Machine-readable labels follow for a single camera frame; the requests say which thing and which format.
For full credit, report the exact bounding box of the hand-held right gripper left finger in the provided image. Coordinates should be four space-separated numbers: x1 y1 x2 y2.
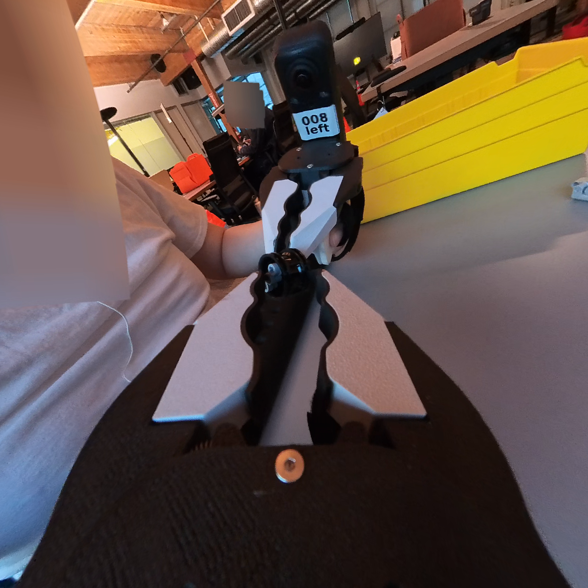
151 272 263 428

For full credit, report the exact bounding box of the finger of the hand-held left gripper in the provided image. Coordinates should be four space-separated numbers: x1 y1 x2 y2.
288 177 345 267
260 179 306 254

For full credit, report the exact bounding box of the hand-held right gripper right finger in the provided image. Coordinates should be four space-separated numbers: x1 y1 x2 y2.
309 270 429 443

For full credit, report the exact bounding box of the black toy building part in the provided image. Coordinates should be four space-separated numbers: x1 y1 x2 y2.
241 249 322 444

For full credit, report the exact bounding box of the person's left forearm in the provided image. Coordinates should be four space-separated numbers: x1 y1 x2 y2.
190 220 266 279

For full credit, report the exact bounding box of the grey desk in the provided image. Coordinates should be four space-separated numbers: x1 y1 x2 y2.
209 152 588 588

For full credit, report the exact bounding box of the person's left hand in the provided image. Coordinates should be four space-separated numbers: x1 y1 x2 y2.
327 223 346 263

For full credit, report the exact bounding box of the black monitor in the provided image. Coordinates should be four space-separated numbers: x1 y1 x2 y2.
332 11 387 74

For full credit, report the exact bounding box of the black office chair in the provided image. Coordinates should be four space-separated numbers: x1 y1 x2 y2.
202 133 258 223

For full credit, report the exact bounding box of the white ceiling vent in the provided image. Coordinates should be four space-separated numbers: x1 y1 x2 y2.
221 0 255 33

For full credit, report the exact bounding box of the orange case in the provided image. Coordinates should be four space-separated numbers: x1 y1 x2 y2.
169 153 214 194

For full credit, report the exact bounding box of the brown chair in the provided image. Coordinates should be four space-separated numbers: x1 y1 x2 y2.
397 0 466 58

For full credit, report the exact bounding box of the person's white shirt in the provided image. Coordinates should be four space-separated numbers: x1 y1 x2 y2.
0 156 227 575

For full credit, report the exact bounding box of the yellow plastic bin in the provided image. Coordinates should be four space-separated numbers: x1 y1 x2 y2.
344 37 588 225

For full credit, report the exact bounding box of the long grey background table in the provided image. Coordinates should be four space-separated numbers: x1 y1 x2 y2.
360 0 588 99

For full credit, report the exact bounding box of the black floor lamp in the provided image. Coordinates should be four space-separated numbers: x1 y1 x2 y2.
100 107 150 177

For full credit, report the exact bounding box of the white earphone cable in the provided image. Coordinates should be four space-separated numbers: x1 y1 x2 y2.
97 301 135 383

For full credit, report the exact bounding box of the silver air duct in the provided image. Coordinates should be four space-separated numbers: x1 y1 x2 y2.
201 0 276 58

